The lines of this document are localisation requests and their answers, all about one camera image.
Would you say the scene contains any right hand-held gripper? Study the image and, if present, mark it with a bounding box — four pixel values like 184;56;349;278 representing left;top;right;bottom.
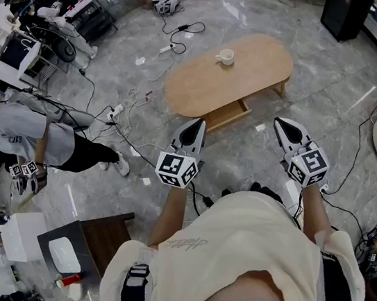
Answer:
265;117;336;191

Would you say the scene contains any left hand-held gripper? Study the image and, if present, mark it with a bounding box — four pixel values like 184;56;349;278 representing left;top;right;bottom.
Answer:
153;113;211;191

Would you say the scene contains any wooden drawer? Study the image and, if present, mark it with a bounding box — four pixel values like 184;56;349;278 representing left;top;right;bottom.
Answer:
200;94;254;140

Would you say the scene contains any person's right forearm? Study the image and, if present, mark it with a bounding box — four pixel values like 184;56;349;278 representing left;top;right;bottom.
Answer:
294;182;341;246

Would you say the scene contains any person's left forearm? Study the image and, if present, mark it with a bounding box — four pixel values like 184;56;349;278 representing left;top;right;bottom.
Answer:
146;180;192;254

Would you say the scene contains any wooden coffee table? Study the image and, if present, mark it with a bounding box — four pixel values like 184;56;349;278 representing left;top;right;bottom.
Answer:
160;20;299;133

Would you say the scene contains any person's black shoe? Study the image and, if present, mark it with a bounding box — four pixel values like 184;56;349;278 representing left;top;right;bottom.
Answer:
246;181;286;204

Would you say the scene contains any white power strip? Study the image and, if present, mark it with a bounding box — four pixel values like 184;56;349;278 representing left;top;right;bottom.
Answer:
158;41;176;57
106;101;126;124

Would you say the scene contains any white cup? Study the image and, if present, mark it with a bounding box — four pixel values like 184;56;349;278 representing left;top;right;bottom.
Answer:
214;47;236;67

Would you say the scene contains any person's cream shirt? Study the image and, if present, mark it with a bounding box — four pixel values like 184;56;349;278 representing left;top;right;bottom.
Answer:
97;170;377;301

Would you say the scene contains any dark wooden table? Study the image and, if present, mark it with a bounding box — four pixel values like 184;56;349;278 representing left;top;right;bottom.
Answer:
72;204;136;282

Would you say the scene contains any black speaker cabinet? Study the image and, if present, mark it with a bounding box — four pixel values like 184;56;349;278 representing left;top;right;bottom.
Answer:
317;0;375;48

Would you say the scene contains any white and black device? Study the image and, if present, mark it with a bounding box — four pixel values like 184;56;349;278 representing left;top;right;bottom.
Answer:
149;0;181;19

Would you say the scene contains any black office chair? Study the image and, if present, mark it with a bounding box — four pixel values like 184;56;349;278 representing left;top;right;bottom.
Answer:
25;24;81;66

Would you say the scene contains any grey table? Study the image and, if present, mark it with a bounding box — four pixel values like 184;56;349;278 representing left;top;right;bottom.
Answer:
29;214;111;297

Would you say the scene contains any white router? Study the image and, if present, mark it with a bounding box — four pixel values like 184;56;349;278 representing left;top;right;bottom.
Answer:
44;234;87;277

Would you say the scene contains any red can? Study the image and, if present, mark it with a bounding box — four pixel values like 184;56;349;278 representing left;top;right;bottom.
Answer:
54;270;83;293

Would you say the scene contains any white box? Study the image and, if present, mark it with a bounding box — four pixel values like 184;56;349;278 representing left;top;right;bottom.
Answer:
0;206;51;266

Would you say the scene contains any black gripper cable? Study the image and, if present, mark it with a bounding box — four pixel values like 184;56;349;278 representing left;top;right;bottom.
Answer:
184;180;219;220

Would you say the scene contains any long black floor cable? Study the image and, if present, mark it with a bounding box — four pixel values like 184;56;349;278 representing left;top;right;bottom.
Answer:
320;90;377;203

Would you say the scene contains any black power adapter cable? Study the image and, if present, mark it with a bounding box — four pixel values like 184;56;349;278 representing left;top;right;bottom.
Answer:
153;12;208;58

